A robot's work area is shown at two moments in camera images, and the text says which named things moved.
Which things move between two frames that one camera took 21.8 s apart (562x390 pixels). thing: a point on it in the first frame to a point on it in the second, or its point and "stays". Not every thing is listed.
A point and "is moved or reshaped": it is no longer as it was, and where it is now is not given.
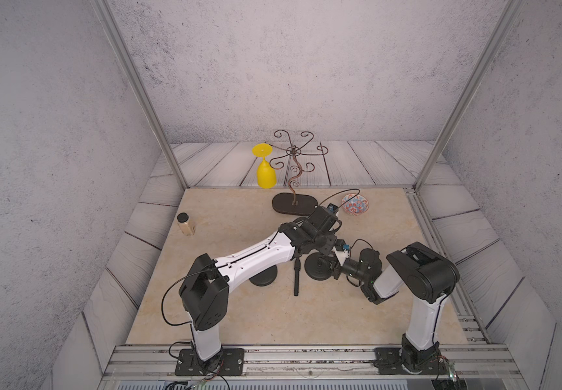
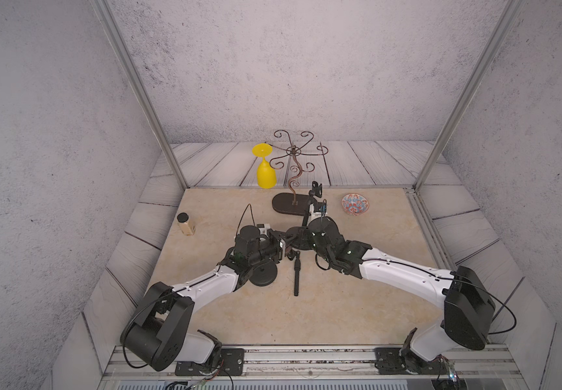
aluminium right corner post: x=497 y=34 stays
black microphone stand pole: x=335 y=257 is moved or reshaped
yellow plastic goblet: x=266 y=175 stays
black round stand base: x=317 y=266 is moved or reshaped
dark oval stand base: x=294 y=204 stays
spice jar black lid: x=183 y=217 stays
